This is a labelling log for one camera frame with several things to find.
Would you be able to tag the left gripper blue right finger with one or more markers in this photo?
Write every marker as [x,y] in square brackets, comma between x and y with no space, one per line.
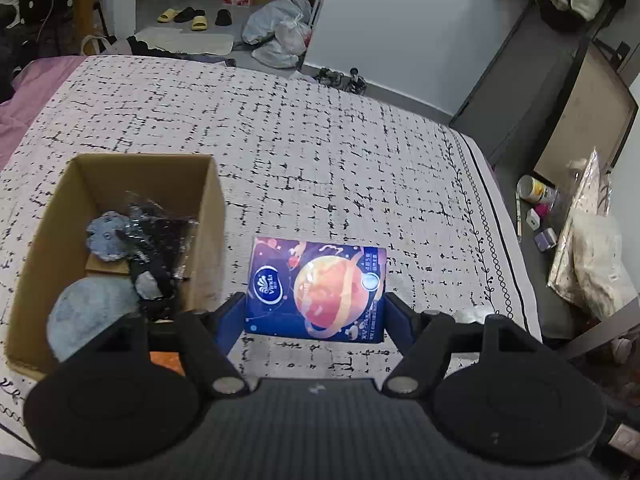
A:
[401,322]

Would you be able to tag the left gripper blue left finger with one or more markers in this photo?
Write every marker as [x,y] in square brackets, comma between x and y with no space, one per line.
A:
[228,321]

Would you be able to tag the white soft item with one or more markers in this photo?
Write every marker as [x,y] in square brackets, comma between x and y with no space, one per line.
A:
[473,314]

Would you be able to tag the hamburger plush toy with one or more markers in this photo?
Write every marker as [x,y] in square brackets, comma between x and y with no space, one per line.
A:
[169,360]

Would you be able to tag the blue tissue pack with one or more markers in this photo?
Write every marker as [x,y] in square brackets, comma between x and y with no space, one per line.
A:
[319,291]

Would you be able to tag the black polka dot fabric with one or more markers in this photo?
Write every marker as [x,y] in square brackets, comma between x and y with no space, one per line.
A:
[149,273]

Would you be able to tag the black beaded item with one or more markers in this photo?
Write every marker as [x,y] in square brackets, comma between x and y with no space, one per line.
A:
[153,232]

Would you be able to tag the grey-blue plush toy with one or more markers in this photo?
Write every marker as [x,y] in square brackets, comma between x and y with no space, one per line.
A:
[85,309]

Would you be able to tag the cardboard box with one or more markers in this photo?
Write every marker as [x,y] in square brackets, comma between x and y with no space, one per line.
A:
[76,238]

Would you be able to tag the white charger cube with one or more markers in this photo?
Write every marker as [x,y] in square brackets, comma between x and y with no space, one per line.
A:
[532,219]

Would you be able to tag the purple small box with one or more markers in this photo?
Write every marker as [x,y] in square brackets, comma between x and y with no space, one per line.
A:
[545,240]

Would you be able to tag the patterned white bed blanket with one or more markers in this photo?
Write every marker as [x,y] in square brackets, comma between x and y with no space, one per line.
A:
[295,160]

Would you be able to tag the white yellow cup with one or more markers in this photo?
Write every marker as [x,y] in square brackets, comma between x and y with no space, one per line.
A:
[534,191]

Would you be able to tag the clear plastic package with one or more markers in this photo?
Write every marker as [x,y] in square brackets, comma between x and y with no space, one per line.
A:
[587,269]

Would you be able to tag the black dumbbells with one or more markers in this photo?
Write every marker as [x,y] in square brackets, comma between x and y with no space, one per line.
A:
[352,82]

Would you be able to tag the white floor mat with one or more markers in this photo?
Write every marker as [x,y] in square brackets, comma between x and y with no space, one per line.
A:
[178,41]

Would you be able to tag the brown wooden board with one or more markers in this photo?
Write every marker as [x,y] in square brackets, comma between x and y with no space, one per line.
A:
[596,115]

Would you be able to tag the white plastic bags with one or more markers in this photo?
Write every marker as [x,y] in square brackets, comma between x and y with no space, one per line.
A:
[279,33]

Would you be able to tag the yellow slipper right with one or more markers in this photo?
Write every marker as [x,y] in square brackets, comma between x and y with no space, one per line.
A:
[199,23]

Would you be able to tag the yellow slipper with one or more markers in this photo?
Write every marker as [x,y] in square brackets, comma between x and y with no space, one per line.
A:
[199,23]
[167,16]

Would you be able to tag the black slipper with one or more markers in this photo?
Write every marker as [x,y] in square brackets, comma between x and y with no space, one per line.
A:
[223,18]

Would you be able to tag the pink bed sheet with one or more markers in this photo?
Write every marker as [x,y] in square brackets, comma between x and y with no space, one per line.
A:
[33,88]

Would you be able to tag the yellow slipper left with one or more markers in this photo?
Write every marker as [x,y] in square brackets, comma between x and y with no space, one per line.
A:
[167,16]

